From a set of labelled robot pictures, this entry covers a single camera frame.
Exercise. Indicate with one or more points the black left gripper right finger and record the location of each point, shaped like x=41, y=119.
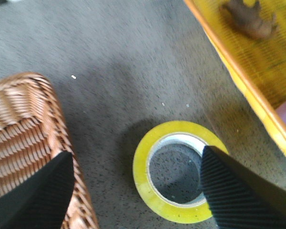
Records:
x=237, y=197

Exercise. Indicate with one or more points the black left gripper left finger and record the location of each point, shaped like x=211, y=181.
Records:
x=40, y=202

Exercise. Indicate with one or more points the yellow tape roll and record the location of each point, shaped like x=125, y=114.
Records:
x=188, y=134

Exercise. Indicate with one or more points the brown wicker basket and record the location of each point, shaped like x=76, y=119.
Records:
x=32, y=133

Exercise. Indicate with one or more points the yellow plastic woven basket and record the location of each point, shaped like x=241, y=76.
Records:
x=257, y=67

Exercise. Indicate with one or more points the brown toy animal figure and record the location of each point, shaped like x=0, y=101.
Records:
x=248, y=21

